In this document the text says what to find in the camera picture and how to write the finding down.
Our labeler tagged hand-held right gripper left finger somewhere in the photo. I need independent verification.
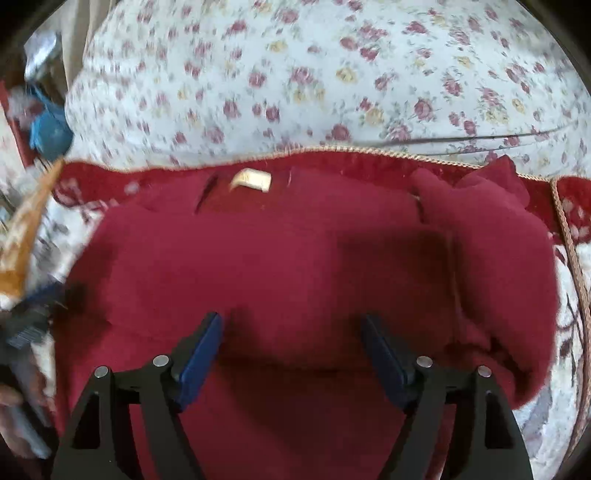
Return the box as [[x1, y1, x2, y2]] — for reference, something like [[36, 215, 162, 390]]
[[50, 312, 225, 480]]

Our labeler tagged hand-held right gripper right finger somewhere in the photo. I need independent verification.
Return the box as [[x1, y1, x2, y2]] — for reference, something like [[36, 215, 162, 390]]
[[360, 314, 534, 480]]

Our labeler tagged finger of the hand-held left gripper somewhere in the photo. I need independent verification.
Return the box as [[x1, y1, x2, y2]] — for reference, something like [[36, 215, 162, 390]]
[[9, 281, 70, 319]]

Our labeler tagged red sweater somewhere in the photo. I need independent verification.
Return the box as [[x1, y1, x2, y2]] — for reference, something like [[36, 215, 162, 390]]
[[53, 156, 559, 480]]

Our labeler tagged blue cloth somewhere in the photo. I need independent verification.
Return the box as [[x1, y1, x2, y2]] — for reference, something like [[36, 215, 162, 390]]
[[30, 90, 75, 155]]

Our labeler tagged floral white bedspread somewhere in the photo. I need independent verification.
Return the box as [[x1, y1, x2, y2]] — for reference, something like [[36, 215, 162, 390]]
[[0, 80, 591, 476]]

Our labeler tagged pale grey bag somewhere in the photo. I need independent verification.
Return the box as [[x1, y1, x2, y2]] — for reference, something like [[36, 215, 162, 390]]
[[24, 31, 64, 80]]

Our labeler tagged beige curtain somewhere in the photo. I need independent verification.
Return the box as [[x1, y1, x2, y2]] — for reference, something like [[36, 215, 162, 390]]
[[55, 0, 109, 88]]

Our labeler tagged floral bedsheet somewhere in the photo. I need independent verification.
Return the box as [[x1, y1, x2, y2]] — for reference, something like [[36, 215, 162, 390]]
[[65, 0, 591, 181]]

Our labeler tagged thin black cable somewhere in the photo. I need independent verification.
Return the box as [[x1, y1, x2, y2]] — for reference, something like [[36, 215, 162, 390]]
[[360, 129, 566, 151]]

